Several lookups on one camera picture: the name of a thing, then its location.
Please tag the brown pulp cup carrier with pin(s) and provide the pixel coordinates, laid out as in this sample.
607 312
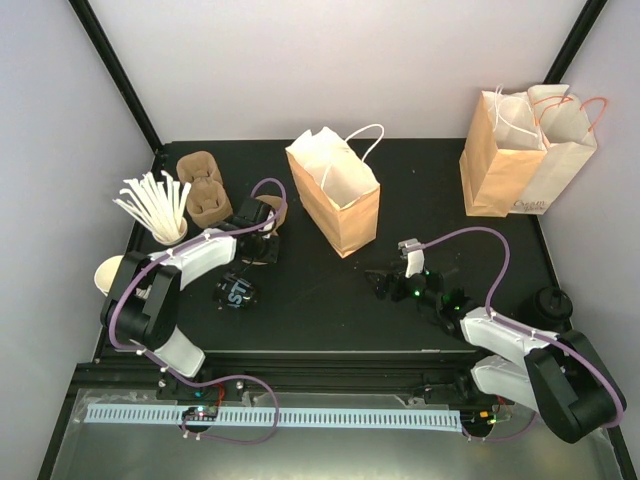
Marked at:
277 213

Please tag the cup holding white straws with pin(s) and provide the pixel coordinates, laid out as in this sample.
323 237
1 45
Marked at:
157 205

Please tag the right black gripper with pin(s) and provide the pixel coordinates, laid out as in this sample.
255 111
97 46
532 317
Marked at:
385 278

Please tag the left black frame post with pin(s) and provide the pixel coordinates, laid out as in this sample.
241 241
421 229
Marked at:
99 39

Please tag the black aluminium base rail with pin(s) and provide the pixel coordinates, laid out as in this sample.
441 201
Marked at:
435 376

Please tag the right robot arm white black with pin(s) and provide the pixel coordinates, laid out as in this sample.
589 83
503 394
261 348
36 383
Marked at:
559 376

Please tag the light blue slotted cable duct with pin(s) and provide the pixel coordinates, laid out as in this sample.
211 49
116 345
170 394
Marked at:
139 414

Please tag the tall kraft paper bag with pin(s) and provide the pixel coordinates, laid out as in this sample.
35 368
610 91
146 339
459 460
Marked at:
503 150

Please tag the white paper bag orange handles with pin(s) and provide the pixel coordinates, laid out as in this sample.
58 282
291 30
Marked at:
568 127

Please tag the black printed coffee cup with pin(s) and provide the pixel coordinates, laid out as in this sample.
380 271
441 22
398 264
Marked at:
235 291

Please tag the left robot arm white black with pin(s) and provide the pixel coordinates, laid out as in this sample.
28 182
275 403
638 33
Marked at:
141 308

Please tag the black frame post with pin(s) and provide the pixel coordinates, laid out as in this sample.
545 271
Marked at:
99 39
578 33

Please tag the stacked brown pulp cup carriers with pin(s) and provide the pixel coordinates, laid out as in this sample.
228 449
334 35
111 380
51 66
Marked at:
207 202

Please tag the stack of white paper cups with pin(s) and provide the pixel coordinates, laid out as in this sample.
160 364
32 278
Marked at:
106 273

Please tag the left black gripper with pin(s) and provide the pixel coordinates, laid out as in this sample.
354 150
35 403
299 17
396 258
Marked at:
273 255

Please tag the kraft paper bag white handles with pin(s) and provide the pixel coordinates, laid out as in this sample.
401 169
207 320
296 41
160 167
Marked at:
337 188

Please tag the right black frame post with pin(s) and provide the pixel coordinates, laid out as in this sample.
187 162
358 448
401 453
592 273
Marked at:
578 33

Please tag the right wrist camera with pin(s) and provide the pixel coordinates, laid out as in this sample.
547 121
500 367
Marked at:
412 252

